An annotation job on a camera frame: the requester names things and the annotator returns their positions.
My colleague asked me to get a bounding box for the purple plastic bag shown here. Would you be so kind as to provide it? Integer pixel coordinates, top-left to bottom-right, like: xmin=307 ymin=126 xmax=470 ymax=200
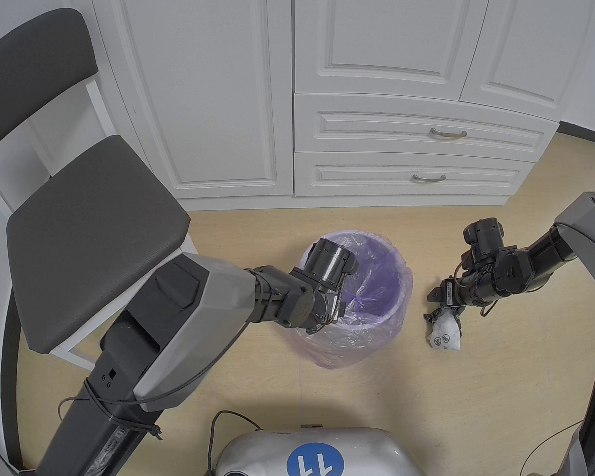
xmin=290 ymin=230 xmax=414 ymax=370

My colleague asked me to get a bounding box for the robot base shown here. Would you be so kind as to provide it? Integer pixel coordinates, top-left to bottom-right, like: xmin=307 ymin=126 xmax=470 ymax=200
xmin=217 ymin=426 xmax=420 ymax=476

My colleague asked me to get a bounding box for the white wardrobe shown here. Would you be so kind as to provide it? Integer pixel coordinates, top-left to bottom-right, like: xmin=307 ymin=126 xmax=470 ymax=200
xmin=64 ymin=0 xmax=595 ymax=212

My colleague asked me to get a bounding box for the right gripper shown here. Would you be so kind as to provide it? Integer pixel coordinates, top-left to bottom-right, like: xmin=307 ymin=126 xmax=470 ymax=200
xmin=427 ymin=275 xmax=477 ymax=311

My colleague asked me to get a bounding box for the white trash bin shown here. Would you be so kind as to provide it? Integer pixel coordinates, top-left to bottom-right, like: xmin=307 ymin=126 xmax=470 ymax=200
xmin=297 ymin=233 xmax=410 ymax=366

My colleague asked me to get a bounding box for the black cable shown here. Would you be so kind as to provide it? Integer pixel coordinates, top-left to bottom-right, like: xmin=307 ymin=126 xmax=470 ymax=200
xmin=207 ymin=411 xmax=264 ymax=473

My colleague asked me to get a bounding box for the white chair with grey seat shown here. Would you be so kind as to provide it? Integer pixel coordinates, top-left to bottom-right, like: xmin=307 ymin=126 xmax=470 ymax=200
xmin=0 ymin=8 xmax=200 ymax=372

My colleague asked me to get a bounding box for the white and dark wrapper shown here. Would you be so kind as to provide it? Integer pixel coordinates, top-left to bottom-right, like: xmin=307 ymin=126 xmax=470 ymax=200
xmin=422 ymin=308 xmax=463 ymax=352

